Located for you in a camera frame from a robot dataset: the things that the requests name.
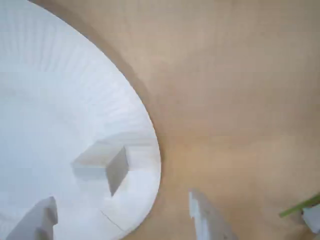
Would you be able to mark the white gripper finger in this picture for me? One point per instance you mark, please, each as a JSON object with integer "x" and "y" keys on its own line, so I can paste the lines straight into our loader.
{"x": 35, "y": 222}
{"x": 210, "y": 222}

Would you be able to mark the white cube block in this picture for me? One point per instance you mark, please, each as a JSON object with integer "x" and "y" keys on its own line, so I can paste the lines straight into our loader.
{"x": 100, "y": 162}

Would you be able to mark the long yellow-green tape strip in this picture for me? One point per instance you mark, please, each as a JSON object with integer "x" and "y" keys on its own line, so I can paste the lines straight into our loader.
{"x": 300, "y": 206}

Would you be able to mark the white paper plate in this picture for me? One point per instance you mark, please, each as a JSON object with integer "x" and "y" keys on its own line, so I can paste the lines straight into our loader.
{"x": 62, "y": 87}

